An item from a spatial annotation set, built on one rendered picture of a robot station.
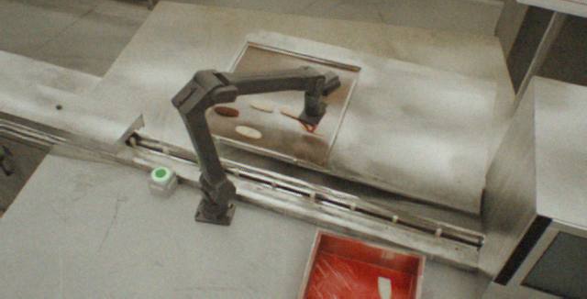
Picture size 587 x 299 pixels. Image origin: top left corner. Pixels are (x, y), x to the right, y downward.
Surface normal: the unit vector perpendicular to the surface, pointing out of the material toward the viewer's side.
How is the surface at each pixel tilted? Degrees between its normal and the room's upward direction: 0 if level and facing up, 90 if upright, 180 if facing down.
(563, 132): 0
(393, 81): 10
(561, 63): 90
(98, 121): 0
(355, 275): 0
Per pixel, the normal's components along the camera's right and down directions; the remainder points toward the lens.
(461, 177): -0.03, -0.58
